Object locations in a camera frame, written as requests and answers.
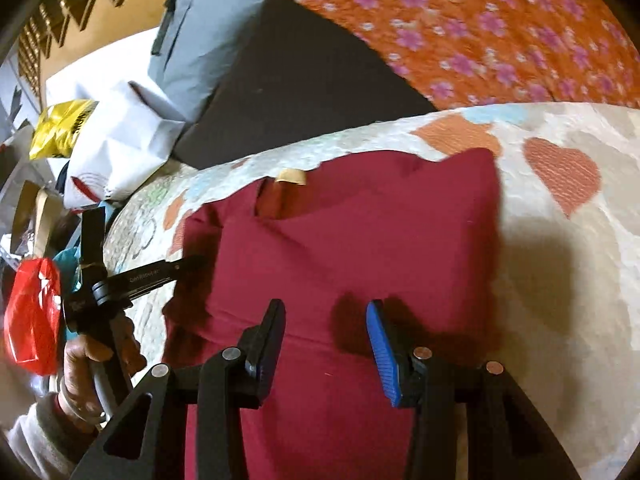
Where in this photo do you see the dark red garment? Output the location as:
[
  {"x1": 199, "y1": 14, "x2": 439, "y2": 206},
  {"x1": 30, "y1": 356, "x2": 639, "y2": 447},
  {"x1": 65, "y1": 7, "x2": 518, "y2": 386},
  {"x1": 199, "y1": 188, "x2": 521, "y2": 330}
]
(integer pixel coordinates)
[{"x1": 164, "y1": 148, "x2": 500, "y2": 479}]

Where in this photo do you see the person's left hand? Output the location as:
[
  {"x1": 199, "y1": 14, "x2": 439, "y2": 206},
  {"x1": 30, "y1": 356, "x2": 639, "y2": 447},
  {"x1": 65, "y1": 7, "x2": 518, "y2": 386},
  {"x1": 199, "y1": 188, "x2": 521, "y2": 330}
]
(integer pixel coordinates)
[{"x1": 58, "y1": 313, "x2": 146, "y2": 434}]

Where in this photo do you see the red plastic bag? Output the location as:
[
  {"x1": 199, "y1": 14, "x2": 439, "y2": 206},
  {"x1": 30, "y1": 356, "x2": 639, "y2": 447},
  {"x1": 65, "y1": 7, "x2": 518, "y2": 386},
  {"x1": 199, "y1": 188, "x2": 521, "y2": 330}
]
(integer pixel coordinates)
[{"x1": 3, "y1": 258, "x2": 61, "y2": 376}]

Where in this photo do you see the white plastic bag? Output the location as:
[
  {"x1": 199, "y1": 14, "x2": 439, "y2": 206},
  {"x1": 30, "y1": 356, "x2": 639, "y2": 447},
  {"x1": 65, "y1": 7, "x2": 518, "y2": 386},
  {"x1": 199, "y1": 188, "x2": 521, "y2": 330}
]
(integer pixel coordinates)
[{"x1": 63, "y1": 81, "x2": 186, "y2": 210}]

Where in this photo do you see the yellow plastic bag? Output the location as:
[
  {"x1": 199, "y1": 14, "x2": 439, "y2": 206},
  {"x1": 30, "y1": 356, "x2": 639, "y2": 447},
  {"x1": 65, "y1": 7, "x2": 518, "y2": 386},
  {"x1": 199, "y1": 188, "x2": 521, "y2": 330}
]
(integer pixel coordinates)
[{"x1": 29, "y1": 100, "x2": 98, "y2": 160}]

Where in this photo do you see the heart patterned white quilt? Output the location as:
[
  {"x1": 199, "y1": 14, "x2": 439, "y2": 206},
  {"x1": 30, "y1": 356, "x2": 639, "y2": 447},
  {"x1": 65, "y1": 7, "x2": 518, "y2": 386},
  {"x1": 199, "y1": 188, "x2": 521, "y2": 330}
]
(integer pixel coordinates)
[{"x1": 104, "y1": 103, "x2": 639, "y2": 479}]

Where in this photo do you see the black cushion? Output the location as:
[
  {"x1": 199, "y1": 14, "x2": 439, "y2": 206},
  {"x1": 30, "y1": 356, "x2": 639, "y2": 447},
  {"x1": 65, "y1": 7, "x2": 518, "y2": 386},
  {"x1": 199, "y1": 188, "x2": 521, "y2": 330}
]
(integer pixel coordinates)
[{"x1": 172, "y1": 0, "x2": 436, "y2": 169}]

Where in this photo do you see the grey fabric bag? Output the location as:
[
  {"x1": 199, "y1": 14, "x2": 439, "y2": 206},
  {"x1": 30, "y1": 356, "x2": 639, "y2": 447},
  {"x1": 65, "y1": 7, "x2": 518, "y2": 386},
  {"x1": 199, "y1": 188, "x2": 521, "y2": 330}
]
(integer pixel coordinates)
[{"x1": 149, "y1": 0, "x2": 265, "y2": 122}]

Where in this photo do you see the orange floral bedsheet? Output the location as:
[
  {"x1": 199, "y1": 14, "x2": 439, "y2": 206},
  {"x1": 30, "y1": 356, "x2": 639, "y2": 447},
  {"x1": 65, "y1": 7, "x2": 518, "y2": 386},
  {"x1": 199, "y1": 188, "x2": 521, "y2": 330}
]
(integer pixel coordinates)
[{"x1": 293, "y1": 0, "x2": 639, "y2": 110}]

